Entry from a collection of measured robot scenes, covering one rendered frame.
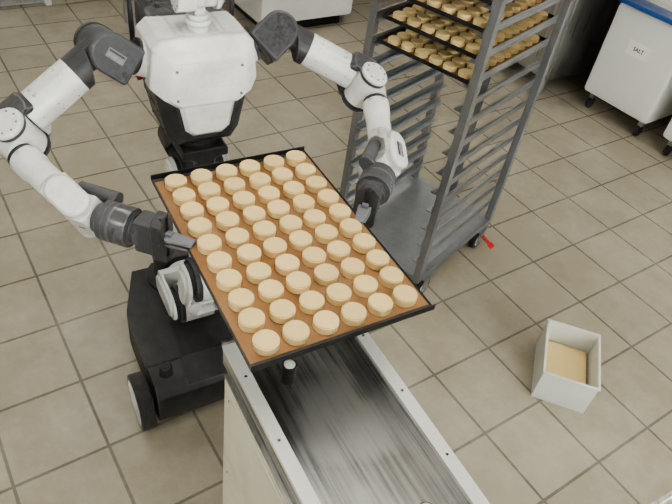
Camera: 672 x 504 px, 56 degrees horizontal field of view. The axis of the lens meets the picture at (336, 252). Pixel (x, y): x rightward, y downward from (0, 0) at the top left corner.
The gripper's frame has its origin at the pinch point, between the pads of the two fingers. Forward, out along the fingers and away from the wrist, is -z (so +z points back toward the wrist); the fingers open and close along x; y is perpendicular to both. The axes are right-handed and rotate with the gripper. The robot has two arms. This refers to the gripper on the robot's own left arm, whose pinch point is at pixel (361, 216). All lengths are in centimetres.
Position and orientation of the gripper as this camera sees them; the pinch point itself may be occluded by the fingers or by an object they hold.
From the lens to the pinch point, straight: 148.2
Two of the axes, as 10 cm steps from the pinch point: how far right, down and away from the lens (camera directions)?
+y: 9.5, 2.8, -1.4
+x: 1.2, -7.4, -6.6
